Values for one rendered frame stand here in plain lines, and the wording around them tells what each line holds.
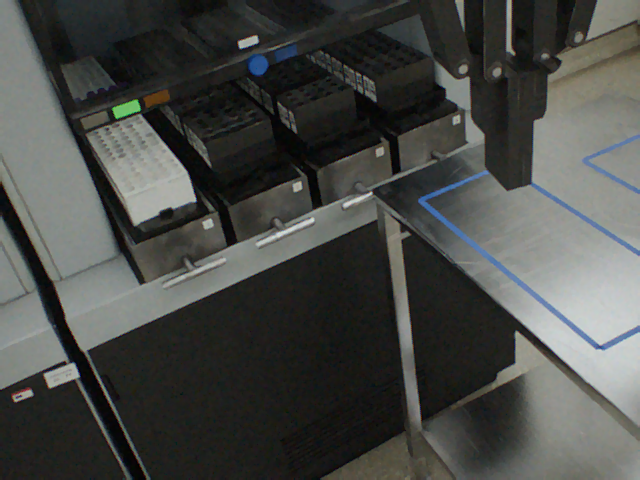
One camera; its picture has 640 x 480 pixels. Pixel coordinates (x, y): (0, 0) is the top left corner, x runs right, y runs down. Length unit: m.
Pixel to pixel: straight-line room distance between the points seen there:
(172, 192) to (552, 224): 0.54
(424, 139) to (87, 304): 0.60
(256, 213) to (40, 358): 0.38
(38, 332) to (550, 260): 0.71
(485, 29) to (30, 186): 0.83
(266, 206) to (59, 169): 0.30
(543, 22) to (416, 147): 0.85
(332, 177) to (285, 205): 0.09
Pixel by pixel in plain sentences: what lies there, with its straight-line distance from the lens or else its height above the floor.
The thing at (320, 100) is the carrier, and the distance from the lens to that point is 1.18.
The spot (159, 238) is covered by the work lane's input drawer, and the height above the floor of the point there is 0.80.
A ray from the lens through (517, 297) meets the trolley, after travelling 0.85.
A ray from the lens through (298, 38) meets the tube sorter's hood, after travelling 1.12.
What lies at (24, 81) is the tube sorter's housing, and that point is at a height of 1.05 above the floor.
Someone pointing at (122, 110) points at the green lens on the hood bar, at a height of 0.98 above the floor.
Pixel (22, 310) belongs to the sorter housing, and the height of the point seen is 0.73.
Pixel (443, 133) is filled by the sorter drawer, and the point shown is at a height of 0.78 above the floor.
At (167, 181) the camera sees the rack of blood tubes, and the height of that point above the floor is 0.86.
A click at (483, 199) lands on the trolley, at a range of 1.00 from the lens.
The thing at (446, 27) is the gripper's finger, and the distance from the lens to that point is 0.36.
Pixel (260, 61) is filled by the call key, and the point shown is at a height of 0.98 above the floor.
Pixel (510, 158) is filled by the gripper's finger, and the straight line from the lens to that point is 0.41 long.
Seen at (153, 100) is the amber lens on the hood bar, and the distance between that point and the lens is 1.06.
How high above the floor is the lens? 1.39
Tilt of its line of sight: 37 degrees down
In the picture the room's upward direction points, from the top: 11 degrees counter-clockwise
